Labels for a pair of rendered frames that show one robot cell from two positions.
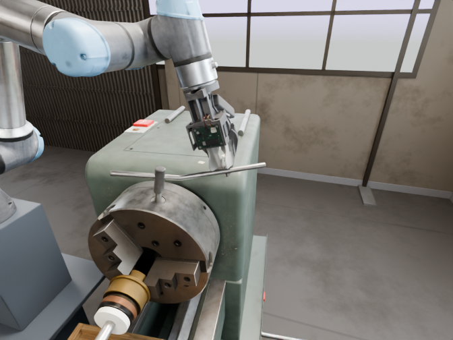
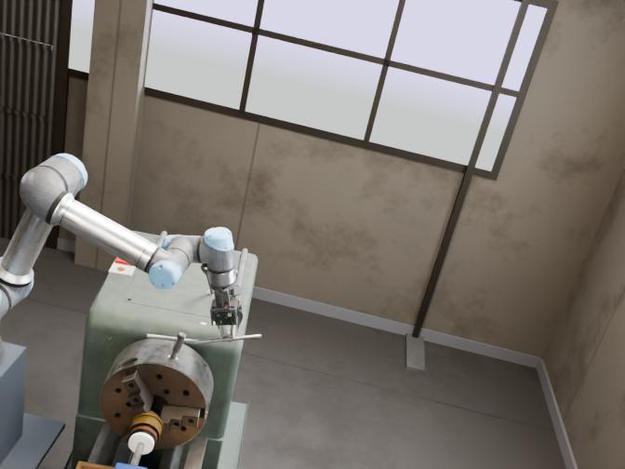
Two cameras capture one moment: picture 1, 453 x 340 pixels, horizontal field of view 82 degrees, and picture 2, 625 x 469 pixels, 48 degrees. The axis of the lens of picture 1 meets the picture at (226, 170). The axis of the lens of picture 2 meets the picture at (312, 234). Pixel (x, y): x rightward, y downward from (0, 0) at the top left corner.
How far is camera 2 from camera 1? 1.52 m
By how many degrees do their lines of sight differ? 14
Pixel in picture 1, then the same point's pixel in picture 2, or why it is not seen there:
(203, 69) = (229, 277)
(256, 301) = not seen: outside the picture
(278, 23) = (302, 56)
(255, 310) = not seen: outside the picture
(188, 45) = (222, 264)
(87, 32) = (177, 271)
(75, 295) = (33, 450)
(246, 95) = (233, 155)
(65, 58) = (162, 282)
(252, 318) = not seen: outside the picture
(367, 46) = (432, 121)
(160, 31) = (206, 253)
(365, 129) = (422, 244)
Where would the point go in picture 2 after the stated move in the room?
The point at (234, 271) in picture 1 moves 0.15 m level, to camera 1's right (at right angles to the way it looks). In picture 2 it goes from (218, 428) to (263, 430)
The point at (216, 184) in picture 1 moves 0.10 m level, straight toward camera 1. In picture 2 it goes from (217, 345) to (219, 366)
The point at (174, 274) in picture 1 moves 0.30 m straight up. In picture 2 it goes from (181, 416) to (197, 329)
